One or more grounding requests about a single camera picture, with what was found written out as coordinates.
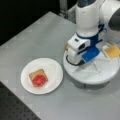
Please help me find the brown toast slice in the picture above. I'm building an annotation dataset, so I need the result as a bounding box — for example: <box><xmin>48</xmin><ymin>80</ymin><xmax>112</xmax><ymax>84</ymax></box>
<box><xmin>29</xmin><ymin>69</ymin><xmax>48</xmax><ymax>84</ymax></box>

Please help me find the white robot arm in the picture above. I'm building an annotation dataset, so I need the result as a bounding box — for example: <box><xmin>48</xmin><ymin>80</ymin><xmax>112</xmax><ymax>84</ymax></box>
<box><xmin>66</xmin><ymin>0</ymin><xmax>120</xmax><ymax>66</ymax></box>

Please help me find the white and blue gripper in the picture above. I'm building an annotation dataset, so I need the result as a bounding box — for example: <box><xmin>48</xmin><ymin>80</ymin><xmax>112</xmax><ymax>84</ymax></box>
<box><xmin>66</xmin><ymin>34</ymin><xmax>100</xmax><ymax>65</ymax></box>

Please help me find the white paper plate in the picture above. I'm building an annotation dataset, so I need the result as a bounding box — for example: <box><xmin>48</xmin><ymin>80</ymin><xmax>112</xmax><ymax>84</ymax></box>
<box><xmin>21</xmin><ymin>58</ymin><xmax>63</xmax><ymax>94</ymax></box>

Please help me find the red tomato piece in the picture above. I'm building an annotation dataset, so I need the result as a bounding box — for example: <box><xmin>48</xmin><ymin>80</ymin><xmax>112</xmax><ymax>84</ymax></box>
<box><xmin>33</xmin><ymin>75</ymin><xmax>47</xmax><ymax>87</ymax></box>

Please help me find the yellow cheese slice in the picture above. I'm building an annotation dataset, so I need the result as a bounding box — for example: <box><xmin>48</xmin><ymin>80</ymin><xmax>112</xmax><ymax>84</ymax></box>
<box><xmin>105</xmin><ymin>45</ymin><xmax>120</xmax><ymax>58</ymax></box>

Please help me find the white divided round tray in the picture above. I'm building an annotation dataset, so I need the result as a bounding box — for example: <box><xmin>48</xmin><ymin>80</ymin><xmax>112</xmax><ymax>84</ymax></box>
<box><xmin>63</xmin><ymin>52</ymin><xmax>120</xmax><ymax>87</ymax></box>

